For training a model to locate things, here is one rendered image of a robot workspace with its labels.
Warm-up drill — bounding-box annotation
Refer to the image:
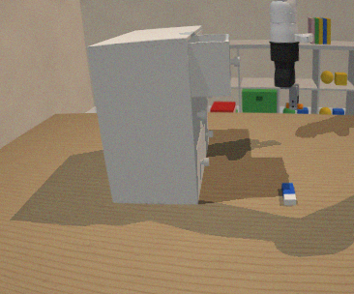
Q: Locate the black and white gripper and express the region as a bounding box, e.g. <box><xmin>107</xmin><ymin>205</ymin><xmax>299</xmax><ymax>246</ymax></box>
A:
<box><xmin>269</xmin><ymin>23</ymin><xmax>313</xmax><ymax>110</ymax></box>

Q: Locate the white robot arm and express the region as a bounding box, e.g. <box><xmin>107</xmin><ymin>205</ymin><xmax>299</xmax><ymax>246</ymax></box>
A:
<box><xmin>270</xmin><ymin>0</ymin><xmax>298</xmax><ymax>23</ymax></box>

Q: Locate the blue and white eraser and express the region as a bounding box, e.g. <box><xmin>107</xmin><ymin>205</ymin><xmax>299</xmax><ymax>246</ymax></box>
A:
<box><xmin>281</xmin><ymin>183</ymin><xmax>297</xmax><ymax>205</ymax></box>

